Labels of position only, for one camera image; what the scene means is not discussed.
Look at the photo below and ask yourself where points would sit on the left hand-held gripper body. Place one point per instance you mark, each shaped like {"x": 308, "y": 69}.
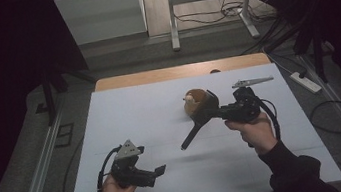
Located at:
{"x": 128, "y": 169}

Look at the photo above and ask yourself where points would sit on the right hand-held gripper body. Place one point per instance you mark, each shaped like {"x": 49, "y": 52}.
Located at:
{"x": 242, "y": 107}

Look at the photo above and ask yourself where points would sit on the round wooden cup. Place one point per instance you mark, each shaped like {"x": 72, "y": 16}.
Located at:
{"x": 193, "y": 107}

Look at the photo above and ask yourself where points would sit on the black comb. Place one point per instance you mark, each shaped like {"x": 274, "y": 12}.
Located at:
{"x": 191, "y": 137}

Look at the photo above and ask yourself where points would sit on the person's right hand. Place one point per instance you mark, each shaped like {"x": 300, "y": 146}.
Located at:
{"x": 257, "y": 132}

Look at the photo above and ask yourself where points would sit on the white table cover sheet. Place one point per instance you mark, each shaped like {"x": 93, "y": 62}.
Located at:
{"x": 170, "y": 180}

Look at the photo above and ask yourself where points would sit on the small beige knob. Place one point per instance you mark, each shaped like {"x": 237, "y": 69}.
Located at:
{"x": 189, "y": 98}

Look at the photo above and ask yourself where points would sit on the white power strip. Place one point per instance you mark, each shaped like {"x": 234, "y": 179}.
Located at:
{"x": 306, "y": 83}

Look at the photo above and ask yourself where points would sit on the black plug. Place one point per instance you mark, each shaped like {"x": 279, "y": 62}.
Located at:
{"x": 302, "y": 74}

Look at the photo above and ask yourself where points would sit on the black stand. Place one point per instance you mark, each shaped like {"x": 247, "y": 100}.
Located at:
{"x": 318, "y": 51}
{"x": 48, "y": 93}

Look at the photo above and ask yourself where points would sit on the white panel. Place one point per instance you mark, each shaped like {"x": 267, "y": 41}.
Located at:
{"x": 100, "y": 15}

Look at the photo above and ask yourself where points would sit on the black floor bracket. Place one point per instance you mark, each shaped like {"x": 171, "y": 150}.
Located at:
{"x": 64, "y": 135}

